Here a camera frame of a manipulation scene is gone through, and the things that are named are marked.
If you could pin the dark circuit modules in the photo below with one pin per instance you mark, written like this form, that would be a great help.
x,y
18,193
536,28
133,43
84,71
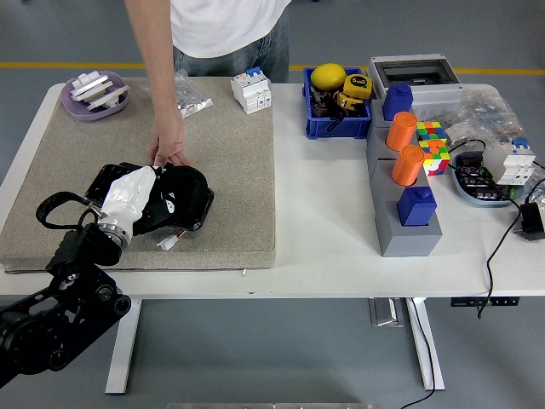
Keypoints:
x,y
474,179

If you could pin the person's hand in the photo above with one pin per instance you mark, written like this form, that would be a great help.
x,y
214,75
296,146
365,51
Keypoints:
x,y
168,136

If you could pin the clear bags of small parts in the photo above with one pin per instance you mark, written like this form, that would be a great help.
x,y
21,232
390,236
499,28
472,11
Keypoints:
x,y
489,115

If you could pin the yellow tape measure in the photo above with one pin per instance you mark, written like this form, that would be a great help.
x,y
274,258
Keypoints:
x,y
357,85
347,102

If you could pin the black power adapter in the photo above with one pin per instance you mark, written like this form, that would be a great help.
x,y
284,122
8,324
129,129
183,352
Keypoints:
x,y
532,221

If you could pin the black rag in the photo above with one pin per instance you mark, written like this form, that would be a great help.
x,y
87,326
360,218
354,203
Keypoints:
x,y
189,183

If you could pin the black table control panel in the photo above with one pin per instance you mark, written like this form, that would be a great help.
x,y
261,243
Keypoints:
x,y
485,302

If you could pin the glossy black panel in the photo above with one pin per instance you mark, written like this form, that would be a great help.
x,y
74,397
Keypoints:
x,y
200,213

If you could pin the blue-grey dish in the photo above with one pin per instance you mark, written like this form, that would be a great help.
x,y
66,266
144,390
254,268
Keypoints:
x,y
463,191

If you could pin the orange cylinder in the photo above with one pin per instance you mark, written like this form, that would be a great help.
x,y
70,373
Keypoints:
x,y
401,132
408,166

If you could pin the blue plastic bin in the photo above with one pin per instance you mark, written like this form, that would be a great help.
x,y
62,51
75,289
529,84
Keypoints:
x,y
336,128

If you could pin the dark hand tool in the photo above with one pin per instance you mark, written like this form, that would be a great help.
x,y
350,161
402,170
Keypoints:
x,y
322,106

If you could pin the white plastic switch plate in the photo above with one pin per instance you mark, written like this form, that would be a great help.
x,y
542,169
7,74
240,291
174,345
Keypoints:
x,y
108,97
91,84

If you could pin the yellow ball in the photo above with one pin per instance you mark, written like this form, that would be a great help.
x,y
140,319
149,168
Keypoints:
x,y
328,76

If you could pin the white table leg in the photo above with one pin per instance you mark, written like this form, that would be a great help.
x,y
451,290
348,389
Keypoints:
x,y
123,353
426,345

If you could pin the person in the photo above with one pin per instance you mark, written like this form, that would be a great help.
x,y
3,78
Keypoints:
x,y
230,25

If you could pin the blue block with knob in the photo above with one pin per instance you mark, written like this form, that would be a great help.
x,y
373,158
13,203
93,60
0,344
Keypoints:
x,y
397,102
416,209

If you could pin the grey electrical enclosure box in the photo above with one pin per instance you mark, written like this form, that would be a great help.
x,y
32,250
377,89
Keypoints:
x,y
438,91

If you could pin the grey-brown mat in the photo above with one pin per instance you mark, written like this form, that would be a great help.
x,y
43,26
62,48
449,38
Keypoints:
x,y
238,170

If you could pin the grey block holder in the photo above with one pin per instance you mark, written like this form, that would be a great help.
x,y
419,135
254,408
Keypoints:
x,y
410,240

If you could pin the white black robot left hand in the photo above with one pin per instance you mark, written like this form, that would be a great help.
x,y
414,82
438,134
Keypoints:
x,y
127,196

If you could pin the multicolour puzzle cube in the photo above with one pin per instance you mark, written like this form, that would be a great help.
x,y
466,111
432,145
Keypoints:
x,y
435,157

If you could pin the white circuit breaker blue lever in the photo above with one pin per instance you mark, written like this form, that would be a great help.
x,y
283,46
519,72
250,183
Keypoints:
x,y
507,164
251,91

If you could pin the person's forearm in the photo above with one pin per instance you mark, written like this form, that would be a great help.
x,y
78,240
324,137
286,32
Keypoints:
x,y
153,55

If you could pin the metal floor socket plate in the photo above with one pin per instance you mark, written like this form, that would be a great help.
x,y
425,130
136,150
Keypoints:
x,y
386,313

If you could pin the purple dish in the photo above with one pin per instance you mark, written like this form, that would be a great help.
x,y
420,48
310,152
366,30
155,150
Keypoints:
x,y
72,108

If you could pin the clear bag of metal parts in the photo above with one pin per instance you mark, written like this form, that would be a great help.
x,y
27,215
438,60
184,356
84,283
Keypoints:
x,y
193,100

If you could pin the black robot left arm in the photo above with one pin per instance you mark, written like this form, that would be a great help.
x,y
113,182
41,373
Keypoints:
x,y
55,307

